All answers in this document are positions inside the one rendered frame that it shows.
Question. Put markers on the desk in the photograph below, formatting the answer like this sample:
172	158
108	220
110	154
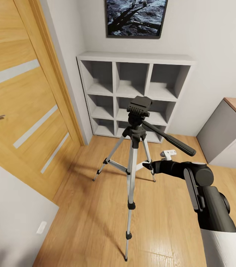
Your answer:
218	137

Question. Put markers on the wall socket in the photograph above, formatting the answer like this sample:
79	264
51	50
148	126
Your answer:
42	227

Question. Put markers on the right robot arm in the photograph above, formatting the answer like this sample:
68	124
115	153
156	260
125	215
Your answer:
217	228

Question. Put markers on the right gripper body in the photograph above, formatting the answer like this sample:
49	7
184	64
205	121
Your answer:
163	167

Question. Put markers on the painting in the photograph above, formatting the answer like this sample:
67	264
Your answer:
135	18

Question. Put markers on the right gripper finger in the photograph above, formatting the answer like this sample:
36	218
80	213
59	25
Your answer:
148	166

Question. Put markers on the bookcase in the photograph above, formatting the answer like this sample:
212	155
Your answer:
91	89

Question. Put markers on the door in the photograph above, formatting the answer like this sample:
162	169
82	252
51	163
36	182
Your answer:
39	131

